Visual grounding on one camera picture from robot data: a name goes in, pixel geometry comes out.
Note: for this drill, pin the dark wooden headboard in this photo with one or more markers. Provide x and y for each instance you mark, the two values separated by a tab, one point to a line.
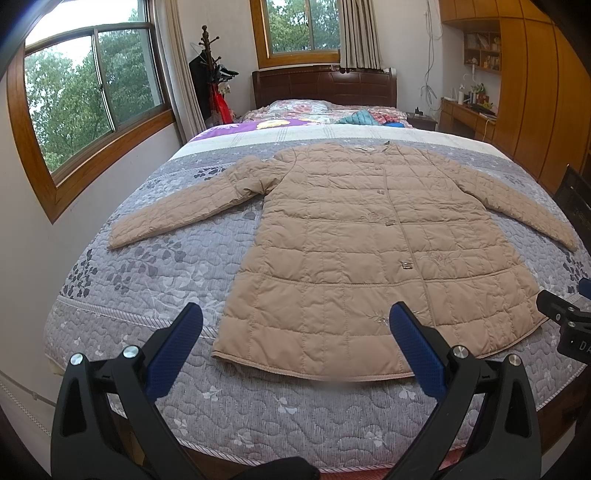
327	83

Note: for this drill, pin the dark bedside table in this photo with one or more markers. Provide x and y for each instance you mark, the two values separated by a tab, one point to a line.
423	122

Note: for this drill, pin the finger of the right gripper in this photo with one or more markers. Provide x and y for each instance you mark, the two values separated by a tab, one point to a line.
584	288
553	307

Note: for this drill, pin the striped back window curtain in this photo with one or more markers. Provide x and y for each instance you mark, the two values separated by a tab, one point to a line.
360	47

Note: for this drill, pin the wooden desk with items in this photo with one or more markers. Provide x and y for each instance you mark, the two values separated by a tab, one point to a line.
466	120

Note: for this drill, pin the purple blanket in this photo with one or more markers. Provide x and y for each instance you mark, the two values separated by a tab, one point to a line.
248	126

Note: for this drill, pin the beige quilted down coat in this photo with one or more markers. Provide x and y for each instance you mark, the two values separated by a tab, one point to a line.
345	234

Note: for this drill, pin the beige side window curtain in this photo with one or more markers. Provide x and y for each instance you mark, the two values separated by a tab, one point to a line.
179	81

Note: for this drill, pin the grey floral quilted bedspread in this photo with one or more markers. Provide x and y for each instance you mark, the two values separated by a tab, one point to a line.
113	298

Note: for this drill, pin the wooden wardrobe wall unit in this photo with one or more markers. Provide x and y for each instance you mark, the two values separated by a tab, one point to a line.
543	119

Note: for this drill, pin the large wooden side window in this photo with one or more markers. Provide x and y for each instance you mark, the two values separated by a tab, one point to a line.
85	87

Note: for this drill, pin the coat rack with clothes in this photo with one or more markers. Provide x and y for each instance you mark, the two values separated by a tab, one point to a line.
210	80

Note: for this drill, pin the colourful floral bedding pile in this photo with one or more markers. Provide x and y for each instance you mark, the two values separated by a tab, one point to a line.
325	112

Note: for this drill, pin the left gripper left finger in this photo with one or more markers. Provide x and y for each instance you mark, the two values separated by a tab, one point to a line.
85	443

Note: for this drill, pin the wooden window behind bed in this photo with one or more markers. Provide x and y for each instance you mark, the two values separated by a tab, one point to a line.
295	32

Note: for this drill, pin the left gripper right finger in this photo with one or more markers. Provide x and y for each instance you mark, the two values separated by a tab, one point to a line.
505	442

